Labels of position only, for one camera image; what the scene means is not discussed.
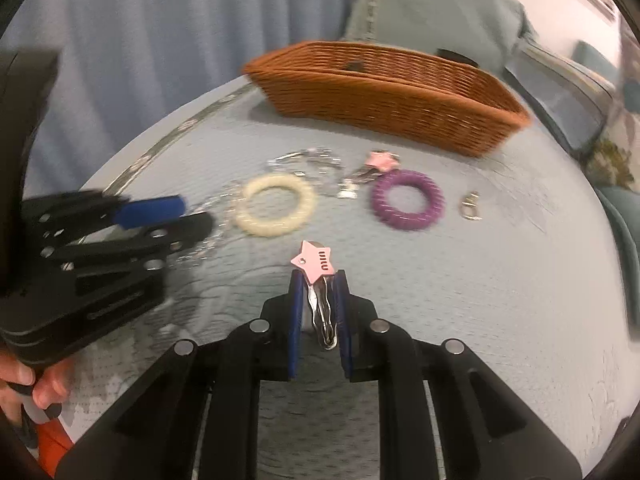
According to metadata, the cream spiral hair tie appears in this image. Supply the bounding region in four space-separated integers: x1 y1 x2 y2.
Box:
233 171 318 239

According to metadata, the pink star hair clip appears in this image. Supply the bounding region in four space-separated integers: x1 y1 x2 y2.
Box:
291 240 337 351

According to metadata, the purple spiral hair tie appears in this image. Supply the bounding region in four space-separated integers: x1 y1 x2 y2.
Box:
370 169 446 232

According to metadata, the person left hand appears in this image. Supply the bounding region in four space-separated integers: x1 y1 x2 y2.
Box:
1 347 75 428

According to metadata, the blue curtain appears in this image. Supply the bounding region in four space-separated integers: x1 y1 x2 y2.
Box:
1 0 349 195

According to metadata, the teal bolster cushion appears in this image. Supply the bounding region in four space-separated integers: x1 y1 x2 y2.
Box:
594 186 639 330

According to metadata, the orange wicker basket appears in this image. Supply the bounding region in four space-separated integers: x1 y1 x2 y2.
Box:
243 40 530 157

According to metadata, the floral throw pillow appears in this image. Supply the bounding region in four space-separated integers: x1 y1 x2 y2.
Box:
585 18 640 193

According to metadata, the teal blanket over headboard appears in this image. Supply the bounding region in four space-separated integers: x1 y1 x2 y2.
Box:
344 0 536 74

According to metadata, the striped blue pillow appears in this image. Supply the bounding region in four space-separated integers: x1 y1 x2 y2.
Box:
503 38 614 160

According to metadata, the teal sofa back cushion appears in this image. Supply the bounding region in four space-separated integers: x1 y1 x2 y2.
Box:
572 40 618 84

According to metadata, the black strap on bed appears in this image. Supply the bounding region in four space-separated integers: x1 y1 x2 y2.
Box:
435 48 482 68

